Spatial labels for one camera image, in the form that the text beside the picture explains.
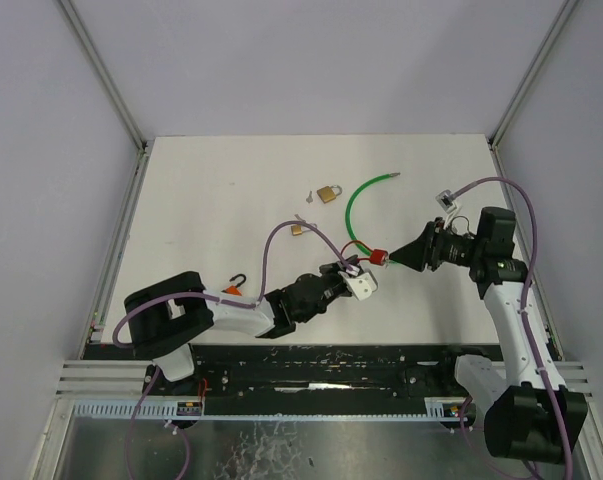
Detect red cable lock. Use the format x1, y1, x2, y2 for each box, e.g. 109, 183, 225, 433
341, 240, 389, 266

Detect keys of small padlock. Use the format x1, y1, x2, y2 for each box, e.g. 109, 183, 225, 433
295, 214, 316, 226

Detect large brass padlock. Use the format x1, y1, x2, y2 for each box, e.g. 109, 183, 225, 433
316, 185, 343, 204

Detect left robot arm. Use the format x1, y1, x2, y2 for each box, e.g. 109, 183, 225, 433
113, 262, 363, 382

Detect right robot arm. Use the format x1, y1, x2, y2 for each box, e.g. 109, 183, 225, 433
389, 207, 588, 464

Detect orange black padlock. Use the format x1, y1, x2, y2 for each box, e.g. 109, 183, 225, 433
223, 273, 247, 296

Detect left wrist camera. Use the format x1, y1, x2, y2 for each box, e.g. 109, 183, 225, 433
342, 270, 378, 301

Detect green cable lock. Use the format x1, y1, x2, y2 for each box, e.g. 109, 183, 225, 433
344, 172, 401, 255

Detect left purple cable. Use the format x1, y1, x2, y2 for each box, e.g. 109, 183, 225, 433
112, 221, 360, 480

